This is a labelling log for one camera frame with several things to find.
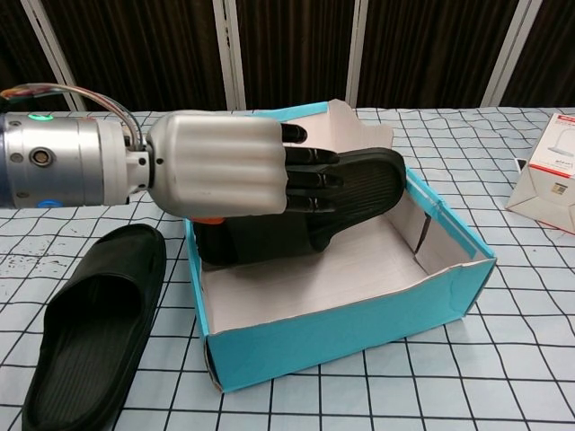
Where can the black rubber slipper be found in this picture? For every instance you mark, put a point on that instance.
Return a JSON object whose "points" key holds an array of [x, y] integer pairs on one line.
{"points": [[373, 179], [90, 336]]}

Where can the light blue shoe box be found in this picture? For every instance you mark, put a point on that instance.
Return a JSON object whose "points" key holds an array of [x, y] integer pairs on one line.
{"points": [[337, 332]]}

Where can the blue checkered tablecloth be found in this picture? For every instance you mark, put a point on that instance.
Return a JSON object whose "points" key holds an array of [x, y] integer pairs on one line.
{"points": [[494, 359]]}

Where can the small black-edged white card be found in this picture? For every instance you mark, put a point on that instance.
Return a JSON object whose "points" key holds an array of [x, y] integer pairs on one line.
{"points": [[522, 165]]}

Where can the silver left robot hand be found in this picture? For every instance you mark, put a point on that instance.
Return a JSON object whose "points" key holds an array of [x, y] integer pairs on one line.
{"points": [[215, 166]]}

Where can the black folding screen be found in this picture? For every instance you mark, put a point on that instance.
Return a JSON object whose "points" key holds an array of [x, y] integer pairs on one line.
{"points": [[148, 54]]}

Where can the white desk lamp box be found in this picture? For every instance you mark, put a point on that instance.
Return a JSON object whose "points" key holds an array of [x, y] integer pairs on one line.
{"points": [[548, 179]]}

